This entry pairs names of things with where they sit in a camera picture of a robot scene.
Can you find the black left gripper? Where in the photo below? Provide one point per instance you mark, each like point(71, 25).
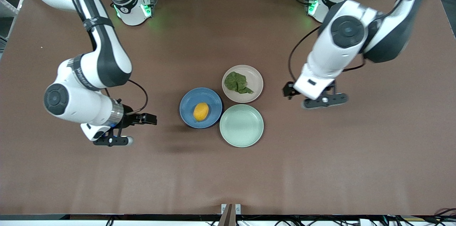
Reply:
point(289, 90)

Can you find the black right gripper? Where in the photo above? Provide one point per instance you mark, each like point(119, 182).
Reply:
point(129, 120)

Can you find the yellow lemon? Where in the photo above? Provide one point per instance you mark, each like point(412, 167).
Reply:
point(201, 112)

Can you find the green lettuce leaf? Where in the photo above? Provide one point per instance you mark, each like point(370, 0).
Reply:
point(237, 82)

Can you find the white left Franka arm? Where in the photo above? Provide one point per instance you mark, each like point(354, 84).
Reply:
point(342, 51)

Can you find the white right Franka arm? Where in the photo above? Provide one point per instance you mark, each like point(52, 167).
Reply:
point(107, 51)

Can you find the beige round plate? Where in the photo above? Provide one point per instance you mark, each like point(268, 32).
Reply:
point(254, 80)

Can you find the blue round plate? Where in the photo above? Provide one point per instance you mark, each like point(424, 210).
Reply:
point(188, 106)

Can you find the pale green round plate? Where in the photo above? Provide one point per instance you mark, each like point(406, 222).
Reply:
point(241, 125)

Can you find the black table edge rail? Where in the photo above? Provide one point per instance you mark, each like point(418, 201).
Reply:
point(107, 216)

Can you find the metal bracket with post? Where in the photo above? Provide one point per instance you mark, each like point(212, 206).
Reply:
point(230, 214)

